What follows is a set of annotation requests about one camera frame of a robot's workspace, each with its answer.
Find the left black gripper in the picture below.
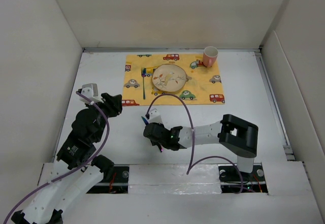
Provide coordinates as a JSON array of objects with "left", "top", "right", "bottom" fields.
[{"left": 86, "top": 92, "right": 122, "bottom": 141}]

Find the iridescent table knife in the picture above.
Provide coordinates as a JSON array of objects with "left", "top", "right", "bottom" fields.
[{"left": 141, "top": 116, "right": 163, "bottom": 153}]

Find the iridescent fork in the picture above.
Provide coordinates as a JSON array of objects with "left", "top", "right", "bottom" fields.
[{"left": 141, "top": 68, "right": 146, "bottom": 100}]

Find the beige bird-pattern plate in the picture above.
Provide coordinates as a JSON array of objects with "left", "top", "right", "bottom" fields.
[{"left": 151, "top": 64, "right": 187, "bottom": 92}]

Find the yellow car-print cloth placemat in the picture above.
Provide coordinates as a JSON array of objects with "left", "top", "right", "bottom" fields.
[{"left": 122, "top": 53, "right": 225, "bottom": 107}]

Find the pink ceramic mug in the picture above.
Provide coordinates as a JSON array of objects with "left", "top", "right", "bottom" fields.
[{"left": 203, "top": 46, "right": 218, "bottom": 68}]

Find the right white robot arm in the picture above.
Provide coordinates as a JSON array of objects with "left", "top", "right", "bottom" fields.
[{"left": 143, "top": 114, "right": 258, "bottom": 180}]

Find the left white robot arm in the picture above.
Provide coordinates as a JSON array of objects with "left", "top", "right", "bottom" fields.
[{"left": 6, "top": 90, "right": 122, "bottom": 223}]

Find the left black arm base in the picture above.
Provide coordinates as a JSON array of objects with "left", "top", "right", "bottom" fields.
[{"left": 87, "top": 165, "right": 129, "bottom": 194}]

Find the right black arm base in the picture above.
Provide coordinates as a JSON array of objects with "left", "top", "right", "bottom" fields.
[{"left": 218, "top": 165, "right": 268, "bottom": 194}]

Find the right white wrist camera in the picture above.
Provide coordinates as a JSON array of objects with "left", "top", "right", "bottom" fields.
[{"left": 145, "top": 108, "right": 163, "bottom": 123}]

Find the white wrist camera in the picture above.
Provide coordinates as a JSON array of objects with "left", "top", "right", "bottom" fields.
[
  {"left": 145, "top": 108, "right": 163, "bottom": 123},
  {"left": 78, "top": 83, "right": 102, "bottom": 103}
]

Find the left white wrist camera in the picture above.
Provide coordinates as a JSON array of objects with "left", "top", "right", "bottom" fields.
[{"left": 78, "top": 83, "right": 102, "bottom": 103}]

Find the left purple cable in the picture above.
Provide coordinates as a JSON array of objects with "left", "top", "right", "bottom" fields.
[{"left": 2, "top": 90, "right": 110, "bottom": 224}]

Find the purple cable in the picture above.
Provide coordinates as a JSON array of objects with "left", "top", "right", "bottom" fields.
[
  {"left": 145, "top": 93, "right": 244, "bottom": 194},
  {"left": 2, "top": 90, "right": 110, "bottom": 224}
]

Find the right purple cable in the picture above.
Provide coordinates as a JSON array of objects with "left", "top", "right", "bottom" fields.
[{"left": 145, "top": 93, "right": 244, "bottom": 194}]

